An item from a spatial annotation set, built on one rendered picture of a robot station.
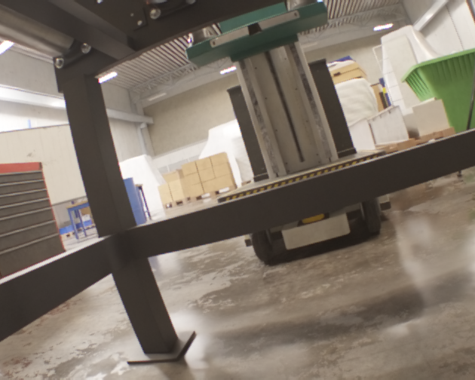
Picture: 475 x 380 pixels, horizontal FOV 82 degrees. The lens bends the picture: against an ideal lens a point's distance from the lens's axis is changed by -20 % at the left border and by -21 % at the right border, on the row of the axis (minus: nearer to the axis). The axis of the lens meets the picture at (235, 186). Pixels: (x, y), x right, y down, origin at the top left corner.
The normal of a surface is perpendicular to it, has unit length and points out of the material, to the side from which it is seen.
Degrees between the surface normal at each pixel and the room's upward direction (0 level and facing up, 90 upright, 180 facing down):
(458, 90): 101
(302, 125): 90
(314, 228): 90
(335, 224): 90
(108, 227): 90
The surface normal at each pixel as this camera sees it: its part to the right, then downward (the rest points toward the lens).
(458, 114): -0.26, 0.30
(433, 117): -0.14, 0.07
